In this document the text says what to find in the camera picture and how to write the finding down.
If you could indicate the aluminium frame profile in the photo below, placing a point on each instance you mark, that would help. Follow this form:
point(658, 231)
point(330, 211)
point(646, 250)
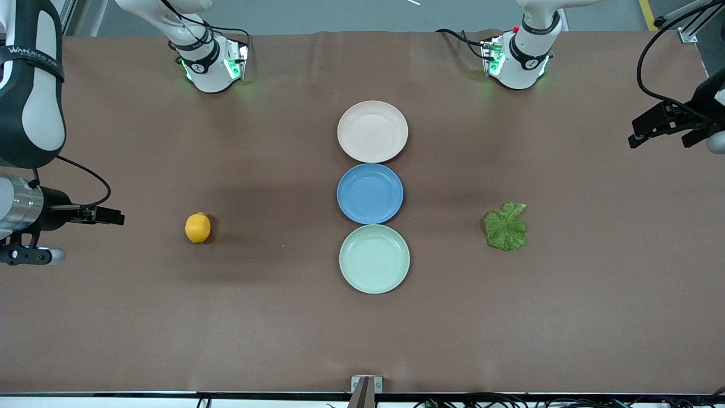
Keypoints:
point(688, 31)
point(69, 17)

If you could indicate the pale green round plate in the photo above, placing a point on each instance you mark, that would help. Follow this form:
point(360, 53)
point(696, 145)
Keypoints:
point(374, 259)

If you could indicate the brown camera pole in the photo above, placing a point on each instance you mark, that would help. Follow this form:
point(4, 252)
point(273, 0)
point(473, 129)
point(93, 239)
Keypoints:
point(362, 398)

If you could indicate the beige round plate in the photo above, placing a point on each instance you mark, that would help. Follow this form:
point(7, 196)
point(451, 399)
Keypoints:
point(372, 131)

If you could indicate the yellow lemon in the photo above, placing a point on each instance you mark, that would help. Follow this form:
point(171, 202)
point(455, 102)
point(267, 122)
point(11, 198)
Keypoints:
point(197, 228)

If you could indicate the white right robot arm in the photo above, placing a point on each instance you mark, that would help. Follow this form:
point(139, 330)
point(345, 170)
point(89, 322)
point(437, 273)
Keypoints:
point(34, 113)

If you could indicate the green lettuce leaf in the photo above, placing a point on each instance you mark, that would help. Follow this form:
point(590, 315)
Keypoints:
point(506, 229)

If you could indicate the grey metal bracket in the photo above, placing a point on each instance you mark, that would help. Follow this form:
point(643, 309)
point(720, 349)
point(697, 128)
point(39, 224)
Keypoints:
point(355, 384)

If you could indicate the blue round plate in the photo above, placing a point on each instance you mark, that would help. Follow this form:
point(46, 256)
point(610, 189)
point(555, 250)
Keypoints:
point(370, 194)

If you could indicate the white table edge rail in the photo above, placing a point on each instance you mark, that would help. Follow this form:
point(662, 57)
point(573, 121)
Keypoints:
point(113, 401)

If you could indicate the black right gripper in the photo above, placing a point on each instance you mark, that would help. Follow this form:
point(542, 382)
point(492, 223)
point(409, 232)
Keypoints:
point(54, 209)

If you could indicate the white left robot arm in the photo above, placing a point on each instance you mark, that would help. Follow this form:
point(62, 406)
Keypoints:
point(524, 68)

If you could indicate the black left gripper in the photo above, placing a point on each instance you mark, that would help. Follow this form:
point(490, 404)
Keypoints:
point(704, 109)

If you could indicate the white arm base connector box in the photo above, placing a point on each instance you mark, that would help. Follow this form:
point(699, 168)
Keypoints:
point(237, 59)
point(491, 56)

